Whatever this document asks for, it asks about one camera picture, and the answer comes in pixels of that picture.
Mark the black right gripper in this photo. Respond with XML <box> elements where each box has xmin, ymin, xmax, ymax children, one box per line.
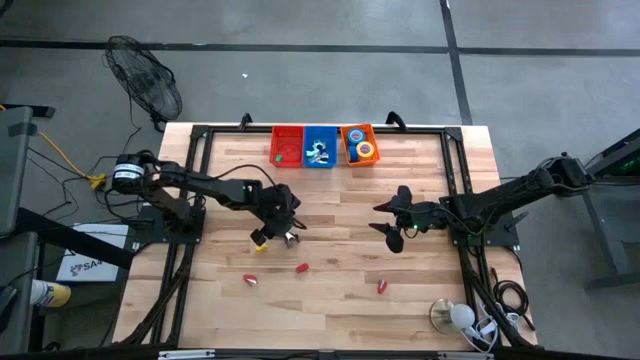
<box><xmin>368</xmin><ymin>185</ymin><xmax>444</xmax><ymax>255</ymax></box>

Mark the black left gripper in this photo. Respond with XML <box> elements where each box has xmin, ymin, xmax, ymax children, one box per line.
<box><xmin>249</xmin><ymin>183</ymin><xmax>303</xmax><ymax>247</ymax></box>

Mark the orange plastic basket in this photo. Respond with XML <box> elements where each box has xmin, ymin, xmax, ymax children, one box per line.
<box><xmin>339</xmin><ymin>122</ymin><xmax>382</xmax><ymax>168</ymax></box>

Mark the red plastic basket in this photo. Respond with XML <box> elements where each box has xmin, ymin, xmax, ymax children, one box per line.
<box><xmin>269</xmin><ymin>124</ymin><xmax>305</xmax><ymax>169</ymax></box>

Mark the blue plastic basket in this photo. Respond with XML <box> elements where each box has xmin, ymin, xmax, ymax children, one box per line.
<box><xmin>303</xmin><ymin>125</ymin><xmax>340</xmax><ymax>169</ymax></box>

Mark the white globe lamp metal base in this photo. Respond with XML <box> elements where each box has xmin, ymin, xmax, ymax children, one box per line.
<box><xmin>429</xmin><ymin>298</ymin><xmax>477</xmax><ymax>336</ymax></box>

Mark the black rig crossbar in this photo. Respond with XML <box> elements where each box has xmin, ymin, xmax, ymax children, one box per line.
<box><xmin>0</xmin><ymin>348</ymin><xmax>640</xmax><ymax>360</ymax></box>

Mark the black floor fan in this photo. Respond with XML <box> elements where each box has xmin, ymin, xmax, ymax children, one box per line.
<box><xmin>103</xmin><ymin>34</ymin><xmax>184</xmax><ymax>134</ymax></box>

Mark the white printed box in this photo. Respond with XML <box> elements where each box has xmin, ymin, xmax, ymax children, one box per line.
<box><xmin>55</xmin><ymin>222</ymin><xmax>130</xmax><ymax>283</ymax></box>

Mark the black diagonal beam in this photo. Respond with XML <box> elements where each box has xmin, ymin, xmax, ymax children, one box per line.
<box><xmin>17</xmin><ymin>206</ymin><xmax>137</xmax><ymax>270</ymax></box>

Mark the black metal cart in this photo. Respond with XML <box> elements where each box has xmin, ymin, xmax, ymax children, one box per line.
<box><xmin>551</xmin><ymin>127</ymin><xmax>640</xmax><ymax>292</ymax></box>

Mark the yellow white spray can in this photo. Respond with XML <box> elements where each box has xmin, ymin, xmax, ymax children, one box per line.
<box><xmin>28</xmin><ymin>278</ymin><xmax>73</xmax><ymax>308</ymax></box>

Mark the grey desk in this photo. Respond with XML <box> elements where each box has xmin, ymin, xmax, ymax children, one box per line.
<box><xmin>0</xmin><ymin>103</ymin><xmax>56</xmax><ymax>354</ymax></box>

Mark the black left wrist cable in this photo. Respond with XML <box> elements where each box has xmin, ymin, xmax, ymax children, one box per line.
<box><xmin>212</xmin><ymin>163</ymin><xmax>280</xmax><ymax>191</ymax></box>

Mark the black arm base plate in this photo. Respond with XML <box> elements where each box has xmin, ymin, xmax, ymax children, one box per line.
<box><xmin>446</xmin><ymin>206</ymin><xmax>530</xmax><ymax>248</ymax></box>
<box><xmin>133</xmin><ymin>207</ymin><xmax>207</xmax><ymax>246</ymax></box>

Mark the black coiled cable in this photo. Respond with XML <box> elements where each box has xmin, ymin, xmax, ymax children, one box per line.
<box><xmin>492</xmin><ymin>267</ymin><xmax>537</xmax><ymax>332</ymax></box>

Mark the white lamp cable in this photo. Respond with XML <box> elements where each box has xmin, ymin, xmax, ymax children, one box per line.
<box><xmin>458</xmin><ymin>309</ymin><xmax>521</xmax><ymax>354</ymax></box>

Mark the black fan power cable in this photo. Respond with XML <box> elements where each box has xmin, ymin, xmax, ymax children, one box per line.
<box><xmin>92</xmin><ymin>97</ymin><xmax>144</xmax><ymax>174</ymax></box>

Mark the yellow cable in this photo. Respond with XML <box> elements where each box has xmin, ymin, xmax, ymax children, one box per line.
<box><xmin>0</xmin><ymin>102</ymin><xmax>108</xmax><ymax>191</ymax></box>

